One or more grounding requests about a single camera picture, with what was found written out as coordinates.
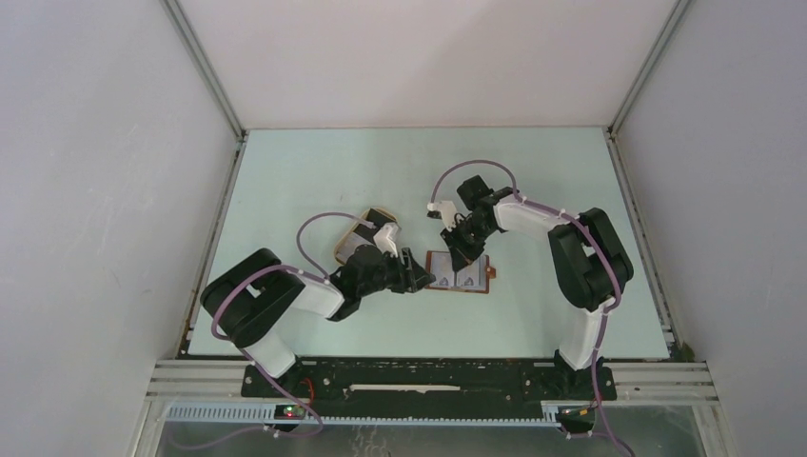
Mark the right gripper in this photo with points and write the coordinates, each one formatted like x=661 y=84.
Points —
x=457 y=247

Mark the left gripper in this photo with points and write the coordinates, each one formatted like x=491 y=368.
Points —
x=418 y=277

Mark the brown leather card holder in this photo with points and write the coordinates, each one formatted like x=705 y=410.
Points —
x=475 y=278

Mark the beige card tray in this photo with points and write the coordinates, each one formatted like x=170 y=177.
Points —
x=360 y=234

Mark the silver VIP card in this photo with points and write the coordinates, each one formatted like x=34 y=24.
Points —
x=348 y=245

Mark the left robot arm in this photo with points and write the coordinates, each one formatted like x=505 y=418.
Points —
x=248 y=301

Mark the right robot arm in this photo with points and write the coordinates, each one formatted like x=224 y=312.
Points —
x=591 y=265

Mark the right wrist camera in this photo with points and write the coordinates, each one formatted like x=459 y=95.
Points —
x=445 y=211

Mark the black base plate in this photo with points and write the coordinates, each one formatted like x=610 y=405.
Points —
x=454 y=388

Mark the white cable duct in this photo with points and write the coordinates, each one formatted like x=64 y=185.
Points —
x=271 y=414

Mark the aluminium frame rail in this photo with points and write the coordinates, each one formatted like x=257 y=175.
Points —
x=637 y=384

